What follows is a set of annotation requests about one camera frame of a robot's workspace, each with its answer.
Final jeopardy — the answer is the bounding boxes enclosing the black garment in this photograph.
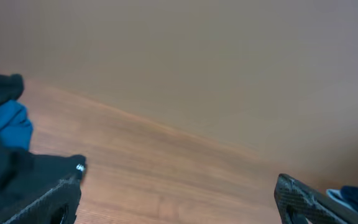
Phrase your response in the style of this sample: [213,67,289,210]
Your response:
[0,74,86,211]

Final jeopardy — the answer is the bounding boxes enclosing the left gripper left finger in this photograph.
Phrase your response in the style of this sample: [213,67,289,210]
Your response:
[0,176,81,224]

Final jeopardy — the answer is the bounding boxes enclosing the teal blue garment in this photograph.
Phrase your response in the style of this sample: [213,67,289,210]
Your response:
[0,100,33,151]

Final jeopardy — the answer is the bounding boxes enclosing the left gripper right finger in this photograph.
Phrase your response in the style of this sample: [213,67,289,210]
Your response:
[274,174,358,224]

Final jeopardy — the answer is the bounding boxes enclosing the folded light blue jeans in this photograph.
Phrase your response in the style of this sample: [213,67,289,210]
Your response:
[326,189,356,212]

